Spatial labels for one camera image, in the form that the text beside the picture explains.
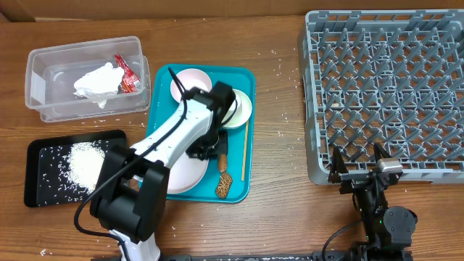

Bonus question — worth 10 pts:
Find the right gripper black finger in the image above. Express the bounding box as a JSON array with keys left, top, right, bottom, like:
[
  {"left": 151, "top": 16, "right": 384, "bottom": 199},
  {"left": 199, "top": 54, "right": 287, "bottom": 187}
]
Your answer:
[
  {"left": 373, "top": 142, "right": 392, "bottom": 160},
  {"left": 330, "top": 146, "right": 349, "bottom": 175}
]

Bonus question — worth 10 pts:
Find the white saucer plate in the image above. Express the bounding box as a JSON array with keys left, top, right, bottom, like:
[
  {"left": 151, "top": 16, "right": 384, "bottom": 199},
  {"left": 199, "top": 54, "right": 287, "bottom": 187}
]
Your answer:
[{"left": 222, "top": 89, "right": 252, "bottom": 129}]

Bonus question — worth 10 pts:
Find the pink small bowl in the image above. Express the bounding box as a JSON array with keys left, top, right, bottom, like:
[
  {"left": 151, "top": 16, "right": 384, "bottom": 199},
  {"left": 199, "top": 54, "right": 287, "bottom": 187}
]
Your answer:
[{"left": 170, "top": 68, "right": 212, "bottom": 103}]

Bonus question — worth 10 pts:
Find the brown carrot piece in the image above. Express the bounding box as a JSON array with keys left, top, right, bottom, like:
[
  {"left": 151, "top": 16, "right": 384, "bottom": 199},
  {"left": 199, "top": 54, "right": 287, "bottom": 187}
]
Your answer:
[{"left": 217, "top": 154, "right": 228, "bottom": 173}]

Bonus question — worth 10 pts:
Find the large white plate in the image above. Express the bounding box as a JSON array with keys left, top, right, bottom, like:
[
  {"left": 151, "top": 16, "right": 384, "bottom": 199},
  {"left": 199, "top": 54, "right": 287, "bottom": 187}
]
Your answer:
[{"left": 167, "top": 153, "right": 209, "bottom": 194}]

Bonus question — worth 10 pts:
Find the red snack wrapper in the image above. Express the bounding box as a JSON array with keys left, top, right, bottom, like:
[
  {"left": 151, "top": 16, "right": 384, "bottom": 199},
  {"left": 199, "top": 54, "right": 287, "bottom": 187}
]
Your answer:
[{"left": 115, "top": 55, "right": 141, "bottom": 93}]

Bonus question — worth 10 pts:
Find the brown shiitake mushroom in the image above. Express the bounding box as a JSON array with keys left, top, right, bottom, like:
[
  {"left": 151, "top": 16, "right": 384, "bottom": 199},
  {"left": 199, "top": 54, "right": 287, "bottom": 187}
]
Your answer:
[{"left": 215, "top": 173, "right": 233, "bottom": 199}]

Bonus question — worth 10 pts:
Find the white napkin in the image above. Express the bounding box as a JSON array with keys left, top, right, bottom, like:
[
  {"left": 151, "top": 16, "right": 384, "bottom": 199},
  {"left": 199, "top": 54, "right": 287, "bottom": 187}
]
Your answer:
[{"left": 74, "top": 62, "right": 124, "bottom": 109}]

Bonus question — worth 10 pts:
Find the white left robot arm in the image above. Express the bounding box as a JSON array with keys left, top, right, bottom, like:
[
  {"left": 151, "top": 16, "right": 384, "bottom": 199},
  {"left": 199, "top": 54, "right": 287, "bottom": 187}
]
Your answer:
[{"left": 86, "top": 82, "right": 236, "bottom": 260}]

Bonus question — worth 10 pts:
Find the grey dishwasher rack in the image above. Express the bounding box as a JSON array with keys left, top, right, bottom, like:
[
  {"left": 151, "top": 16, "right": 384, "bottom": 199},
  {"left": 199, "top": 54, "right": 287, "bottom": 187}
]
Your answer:
[{"left": 298, "top": 9, "right": 463, "bottom": 185}]

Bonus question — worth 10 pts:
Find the wooden chopstick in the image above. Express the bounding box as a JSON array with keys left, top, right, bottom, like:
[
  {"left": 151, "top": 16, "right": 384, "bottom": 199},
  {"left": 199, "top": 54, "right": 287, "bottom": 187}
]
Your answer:
[{"left": 241, "top": 120, "right": 249, "bottom": 181}]

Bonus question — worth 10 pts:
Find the teal plastic tray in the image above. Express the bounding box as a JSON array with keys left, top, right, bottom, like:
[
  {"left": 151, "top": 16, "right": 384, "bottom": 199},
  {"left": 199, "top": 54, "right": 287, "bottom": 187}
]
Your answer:
[{"left": 146, "top": 64, "right": 256, "bottom": 203}]

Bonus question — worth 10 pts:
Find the pile of rice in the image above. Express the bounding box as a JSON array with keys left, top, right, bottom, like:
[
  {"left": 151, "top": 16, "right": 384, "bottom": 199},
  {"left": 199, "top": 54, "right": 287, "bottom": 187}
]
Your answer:
[{"left": 65, "top": 141, "right": 105, "bottom": 194}]

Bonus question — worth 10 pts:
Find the clear plastic bin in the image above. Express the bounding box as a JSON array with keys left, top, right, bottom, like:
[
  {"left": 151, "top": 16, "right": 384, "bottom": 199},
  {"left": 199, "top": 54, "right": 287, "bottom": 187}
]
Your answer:
[{"left": 25, "top": 36, "right": 151, "bottom": 123}]

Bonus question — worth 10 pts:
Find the black tray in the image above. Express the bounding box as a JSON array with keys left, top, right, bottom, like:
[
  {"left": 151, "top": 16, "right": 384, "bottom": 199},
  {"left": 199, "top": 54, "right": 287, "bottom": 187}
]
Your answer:
[{"left": 24, "top": 130, "right": 127, "bottom": 207}]

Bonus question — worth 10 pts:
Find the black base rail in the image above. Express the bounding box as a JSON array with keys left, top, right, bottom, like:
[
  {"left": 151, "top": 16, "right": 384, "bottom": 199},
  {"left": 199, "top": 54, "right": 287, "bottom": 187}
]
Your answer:
[{"left": 160, "top": 251, "right": 367, "bottom": 261}]

